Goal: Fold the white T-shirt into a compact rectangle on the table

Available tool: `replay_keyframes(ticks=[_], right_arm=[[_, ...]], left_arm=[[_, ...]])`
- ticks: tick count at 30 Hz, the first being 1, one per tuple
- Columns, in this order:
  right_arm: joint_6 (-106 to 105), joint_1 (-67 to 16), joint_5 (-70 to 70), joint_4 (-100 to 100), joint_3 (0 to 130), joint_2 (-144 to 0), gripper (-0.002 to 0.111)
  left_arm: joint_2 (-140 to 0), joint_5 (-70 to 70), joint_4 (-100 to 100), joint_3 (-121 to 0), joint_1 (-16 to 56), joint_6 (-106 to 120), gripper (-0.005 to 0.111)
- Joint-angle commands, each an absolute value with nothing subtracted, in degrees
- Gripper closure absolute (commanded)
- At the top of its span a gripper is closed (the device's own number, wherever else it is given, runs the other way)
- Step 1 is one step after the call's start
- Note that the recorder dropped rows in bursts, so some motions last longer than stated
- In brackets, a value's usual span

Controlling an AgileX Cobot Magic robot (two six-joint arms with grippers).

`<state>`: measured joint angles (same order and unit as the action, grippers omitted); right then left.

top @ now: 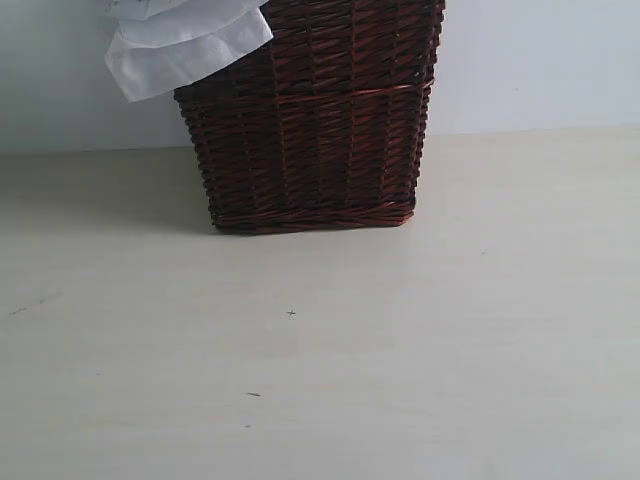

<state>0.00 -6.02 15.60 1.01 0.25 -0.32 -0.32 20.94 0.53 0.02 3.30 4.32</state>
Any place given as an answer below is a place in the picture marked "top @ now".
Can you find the dark brown wicker basket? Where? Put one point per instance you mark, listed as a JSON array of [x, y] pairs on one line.
[[322, 127]]

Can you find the white t-shirt with red logo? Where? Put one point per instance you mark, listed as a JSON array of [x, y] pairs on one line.
[[159, 46]]

